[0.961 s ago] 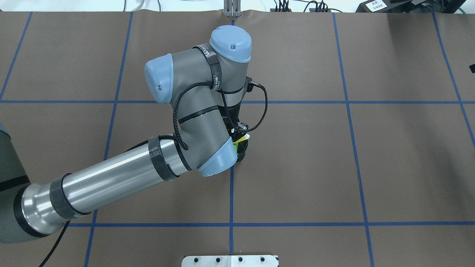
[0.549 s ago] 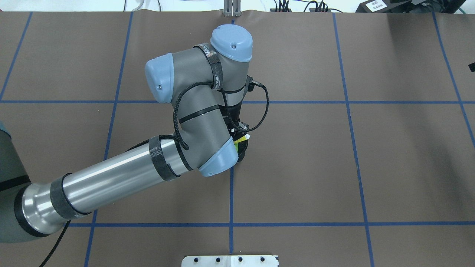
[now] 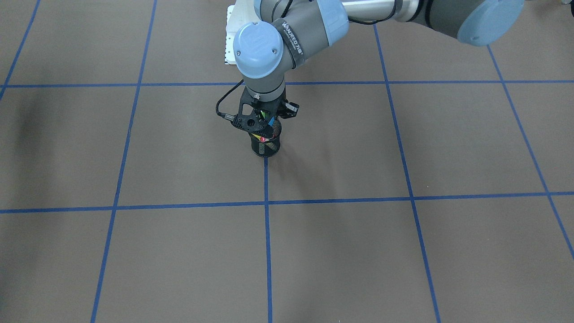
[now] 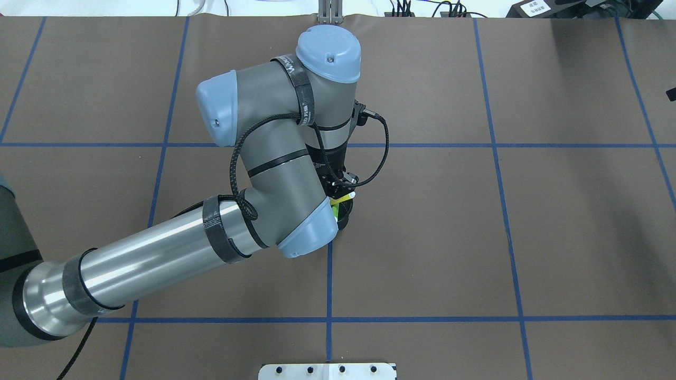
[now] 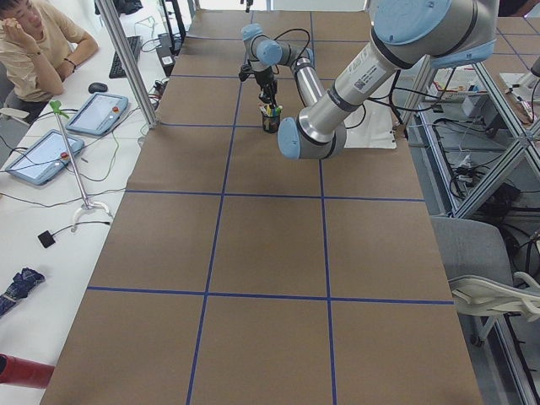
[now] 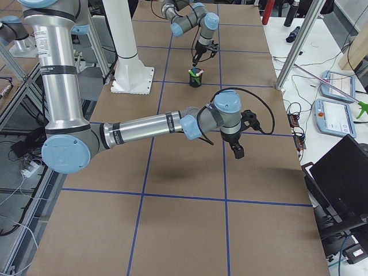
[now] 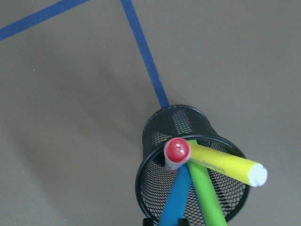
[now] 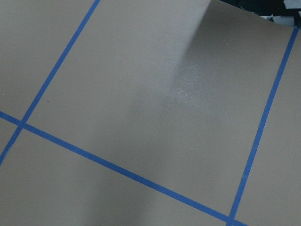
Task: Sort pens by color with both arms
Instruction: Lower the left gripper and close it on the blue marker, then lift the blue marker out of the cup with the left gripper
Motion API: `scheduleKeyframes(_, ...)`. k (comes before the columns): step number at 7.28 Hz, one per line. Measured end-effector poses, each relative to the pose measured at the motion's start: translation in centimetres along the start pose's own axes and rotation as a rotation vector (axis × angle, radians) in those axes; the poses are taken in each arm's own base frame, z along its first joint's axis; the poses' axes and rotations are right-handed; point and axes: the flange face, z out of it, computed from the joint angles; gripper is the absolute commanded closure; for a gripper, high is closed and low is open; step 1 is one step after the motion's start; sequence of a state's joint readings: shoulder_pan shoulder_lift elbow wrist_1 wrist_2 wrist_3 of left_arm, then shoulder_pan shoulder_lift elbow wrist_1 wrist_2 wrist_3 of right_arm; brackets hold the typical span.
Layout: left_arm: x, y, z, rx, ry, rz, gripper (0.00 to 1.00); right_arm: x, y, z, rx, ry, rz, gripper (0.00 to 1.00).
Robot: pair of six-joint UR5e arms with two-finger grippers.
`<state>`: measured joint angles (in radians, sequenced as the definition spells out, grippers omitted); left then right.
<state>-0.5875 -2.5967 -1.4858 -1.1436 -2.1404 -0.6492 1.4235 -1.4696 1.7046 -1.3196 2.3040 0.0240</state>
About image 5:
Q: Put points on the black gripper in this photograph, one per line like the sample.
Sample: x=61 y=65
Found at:
x=265 y=78

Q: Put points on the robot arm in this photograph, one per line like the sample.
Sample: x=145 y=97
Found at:
x=450 y=33

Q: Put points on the black mesh pen cup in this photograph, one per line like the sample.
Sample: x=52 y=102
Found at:
x=269 y=124

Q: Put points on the far teach pendant tablet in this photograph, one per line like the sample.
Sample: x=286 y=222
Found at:
x=98 y=115

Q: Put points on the teach pendant tablet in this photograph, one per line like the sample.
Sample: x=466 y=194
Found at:
x=98 y=115
x=42 y=161

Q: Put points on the black computer mouse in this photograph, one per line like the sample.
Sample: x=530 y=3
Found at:
x=97 y=87

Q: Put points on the silver stand green clip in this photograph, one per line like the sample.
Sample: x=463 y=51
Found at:
x=88 y=204

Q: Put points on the seated person beige shirt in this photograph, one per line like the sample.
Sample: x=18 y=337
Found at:
x=40 y=48

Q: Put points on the near teach pendant tablet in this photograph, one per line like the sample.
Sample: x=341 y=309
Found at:
x=42 y=161

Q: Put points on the grey office chair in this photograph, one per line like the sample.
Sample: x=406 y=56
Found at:
x=479 y=274

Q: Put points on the small black square puck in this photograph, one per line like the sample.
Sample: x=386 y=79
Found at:
x=46 y=238

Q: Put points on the folded blue umbrella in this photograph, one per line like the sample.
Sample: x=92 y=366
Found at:
x=22 y=283

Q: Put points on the red cylinder bottle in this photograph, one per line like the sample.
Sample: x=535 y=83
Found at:
x=22 y=372

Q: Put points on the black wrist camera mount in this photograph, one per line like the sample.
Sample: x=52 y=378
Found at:
x=245 y=72

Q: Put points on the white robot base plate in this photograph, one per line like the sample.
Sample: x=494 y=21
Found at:
x=370 y=127

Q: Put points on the aluminium frame post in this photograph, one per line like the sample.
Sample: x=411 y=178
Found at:
x=119 y=40

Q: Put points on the aluminium side frame rack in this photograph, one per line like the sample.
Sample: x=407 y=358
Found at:
x=478 y=159

